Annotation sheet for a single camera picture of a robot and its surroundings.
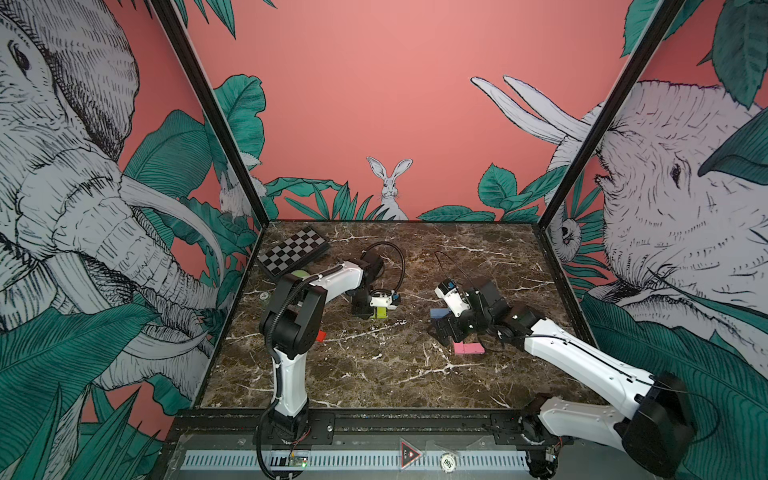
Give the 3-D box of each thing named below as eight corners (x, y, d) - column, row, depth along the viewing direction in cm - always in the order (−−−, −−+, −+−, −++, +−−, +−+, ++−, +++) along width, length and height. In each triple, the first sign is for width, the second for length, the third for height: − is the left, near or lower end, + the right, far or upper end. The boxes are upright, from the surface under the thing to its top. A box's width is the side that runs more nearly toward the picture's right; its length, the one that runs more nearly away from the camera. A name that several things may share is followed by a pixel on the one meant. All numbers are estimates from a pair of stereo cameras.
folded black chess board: (259, 262, 110) (256, 256, 107) (311, 230, 120) (309, 224, 117) (278, 283, 104) (275, 277, 101) (331, 248, 115) (329, 241, 112)
